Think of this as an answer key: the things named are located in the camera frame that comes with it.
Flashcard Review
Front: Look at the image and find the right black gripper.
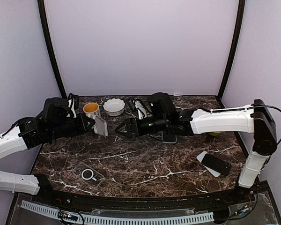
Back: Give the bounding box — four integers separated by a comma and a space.
115, 115, 168, 138

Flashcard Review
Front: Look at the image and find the clear white phone case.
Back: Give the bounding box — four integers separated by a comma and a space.
93, 116, 108, 137

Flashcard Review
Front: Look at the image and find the light blue phone case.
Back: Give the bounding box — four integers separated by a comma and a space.
162, 134, 177, 144

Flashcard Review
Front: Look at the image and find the black phone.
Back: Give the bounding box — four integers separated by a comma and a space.
201, 154, 232, 176

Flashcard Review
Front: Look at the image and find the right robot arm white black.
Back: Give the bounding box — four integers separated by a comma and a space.
115, 92, 280, 203

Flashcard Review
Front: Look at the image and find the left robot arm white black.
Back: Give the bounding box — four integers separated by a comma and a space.
0, 95, 95, 204

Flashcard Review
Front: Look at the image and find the transparent clear phone case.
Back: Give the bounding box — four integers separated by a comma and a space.
72, 162, 105, 186

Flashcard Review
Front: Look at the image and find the white phone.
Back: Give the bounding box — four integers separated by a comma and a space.
196, 151, 221, 178

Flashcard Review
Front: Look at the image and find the floral white mug yellow inside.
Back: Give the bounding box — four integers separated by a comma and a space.
83, 102, 101, 119

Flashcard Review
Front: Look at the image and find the white scalloped bowl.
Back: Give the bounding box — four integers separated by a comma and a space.
103, 98, 125, 117

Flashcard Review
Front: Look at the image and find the green bowl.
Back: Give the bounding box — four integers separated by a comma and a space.
207, 132, 222, 136

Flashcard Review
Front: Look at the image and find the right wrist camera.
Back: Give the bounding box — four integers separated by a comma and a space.
127, 98, 148, 120

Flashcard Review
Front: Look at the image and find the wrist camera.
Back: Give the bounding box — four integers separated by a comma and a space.
127, 98, 148, 120
67, 93, 79, 118

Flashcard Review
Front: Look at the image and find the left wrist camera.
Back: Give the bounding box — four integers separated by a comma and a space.
67, 93, 79, 118

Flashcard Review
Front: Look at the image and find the white slotted cable duct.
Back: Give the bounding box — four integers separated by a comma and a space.
20, 200, 214, 225

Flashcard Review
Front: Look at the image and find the left black frame post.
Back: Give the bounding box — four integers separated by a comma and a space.
37, 0, 67, 98

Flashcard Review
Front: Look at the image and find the black frame post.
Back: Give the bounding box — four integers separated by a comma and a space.
37, 0, 67, 98
217, 0, 246, 101

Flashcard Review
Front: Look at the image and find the right black frame post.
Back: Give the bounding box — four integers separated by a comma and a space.
217, 0, 246, 101

